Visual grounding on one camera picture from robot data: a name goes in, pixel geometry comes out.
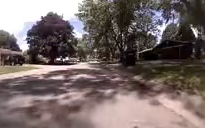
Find dark bin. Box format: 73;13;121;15
121;49;138;67

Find pale parked vehicles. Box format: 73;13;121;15
54;56;80;65

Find grey asphalt road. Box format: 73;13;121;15
0;62;205;128

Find row of green trees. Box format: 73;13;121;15
74;0;205;64

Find dark round tree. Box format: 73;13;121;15
25;11;79;65

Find dark low house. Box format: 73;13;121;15
137;38;197;62

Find grass verge with leaves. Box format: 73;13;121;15
122;59;205;100

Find pale concrete kerb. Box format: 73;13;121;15
155;91;205;128
0;64;59;85

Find low brown-roofed house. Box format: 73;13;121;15
0;46;27;67

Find distant green trees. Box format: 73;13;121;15
0;29;23;53

